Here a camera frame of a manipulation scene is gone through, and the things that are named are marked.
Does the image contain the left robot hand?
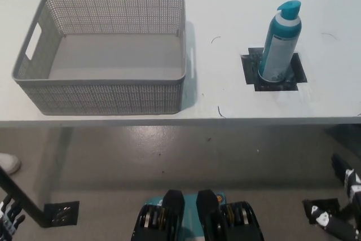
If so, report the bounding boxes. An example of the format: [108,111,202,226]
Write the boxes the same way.
[0,195,26,236]

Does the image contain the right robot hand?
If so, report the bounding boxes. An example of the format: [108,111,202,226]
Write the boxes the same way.
[309,152,361,239]

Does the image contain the teal air freshener spray bottle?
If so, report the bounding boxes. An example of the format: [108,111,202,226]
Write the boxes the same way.
[258,0,303,82]

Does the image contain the black metal table leg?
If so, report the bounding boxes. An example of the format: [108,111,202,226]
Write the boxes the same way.
[0,164,53,228]

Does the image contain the white shoe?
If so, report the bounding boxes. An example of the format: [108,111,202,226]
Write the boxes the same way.
[0,152,22,176]

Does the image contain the black tape patch on table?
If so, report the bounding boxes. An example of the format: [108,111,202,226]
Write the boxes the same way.
[240,47,307,93]

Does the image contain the grey perforated plastic basket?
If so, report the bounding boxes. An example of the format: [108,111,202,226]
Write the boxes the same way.
[12,0,187,116]

